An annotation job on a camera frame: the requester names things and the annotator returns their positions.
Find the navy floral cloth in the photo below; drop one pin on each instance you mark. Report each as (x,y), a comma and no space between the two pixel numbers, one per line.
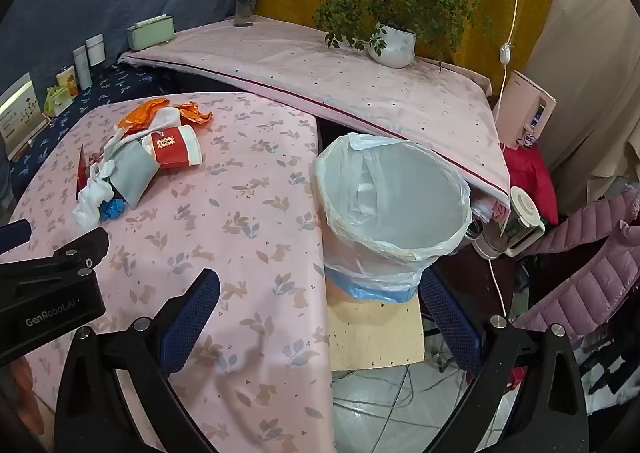
(120,83)

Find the grey paper pouch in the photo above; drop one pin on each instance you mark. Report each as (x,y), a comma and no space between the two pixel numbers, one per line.
(132,173)

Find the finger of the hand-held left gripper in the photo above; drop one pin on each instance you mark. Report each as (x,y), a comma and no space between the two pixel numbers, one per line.
(14,235)
(80,248)

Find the blue wrapper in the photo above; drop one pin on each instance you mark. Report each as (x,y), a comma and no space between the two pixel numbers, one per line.
(112,209)

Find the dark brown table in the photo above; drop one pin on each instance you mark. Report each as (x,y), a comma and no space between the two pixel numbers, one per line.
(465,283)

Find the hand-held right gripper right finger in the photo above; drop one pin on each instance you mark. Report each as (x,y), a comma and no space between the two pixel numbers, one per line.
(450,328)

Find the pink white bundled cloth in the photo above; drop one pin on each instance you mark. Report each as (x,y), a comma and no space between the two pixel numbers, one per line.
(492,213)

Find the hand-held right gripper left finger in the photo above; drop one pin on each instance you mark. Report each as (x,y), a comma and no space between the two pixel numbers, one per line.
(192,323)

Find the waste bin with white liner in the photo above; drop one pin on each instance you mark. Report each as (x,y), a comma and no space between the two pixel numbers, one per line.
(395,203)

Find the short white bottle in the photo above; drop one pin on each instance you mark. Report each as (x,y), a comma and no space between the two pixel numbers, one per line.
(95,50)

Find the purple down jacket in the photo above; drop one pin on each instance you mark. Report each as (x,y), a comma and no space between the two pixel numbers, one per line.
(590,273)

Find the tall white bottle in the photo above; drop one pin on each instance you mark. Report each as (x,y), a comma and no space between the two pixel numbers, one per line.
(81,68)

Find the small green bag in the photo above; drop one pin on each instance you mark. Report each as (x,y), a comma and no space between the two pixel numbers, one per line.
(57,100)

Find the green tissue box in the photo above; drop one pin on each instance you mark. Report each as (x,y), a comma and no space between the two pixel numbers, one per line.
(150,34)

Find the beige curtain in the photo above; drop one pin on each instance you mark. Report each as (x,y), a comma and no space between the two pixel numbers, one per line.
(590,83)

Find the person's left hand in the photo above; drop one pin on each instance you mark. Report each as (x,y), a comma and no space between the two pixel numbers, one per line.
(22,388)

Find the pink padded cloth red stripe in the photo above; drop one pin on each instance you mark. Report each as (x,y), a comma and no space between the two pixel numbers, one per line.
(325,68)

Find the potted green plant white pot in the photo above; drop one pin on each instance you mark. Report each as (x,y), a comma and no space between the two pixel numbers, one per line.
(395,45)

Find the red paper cup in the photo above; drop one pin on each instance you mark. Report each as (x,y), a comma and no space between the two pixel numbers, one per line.
(172,145)

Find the pink water dispenser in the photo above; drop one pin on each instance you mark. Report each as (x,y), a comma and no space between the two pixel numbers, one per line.
(515,108)

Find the thin red strip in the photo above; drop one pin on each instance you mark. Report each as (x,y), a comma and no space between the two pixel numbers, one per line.
(80,168)

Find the framed white card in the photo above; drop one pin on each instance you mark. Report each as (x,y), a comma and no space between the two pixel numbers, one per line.
(17,113)

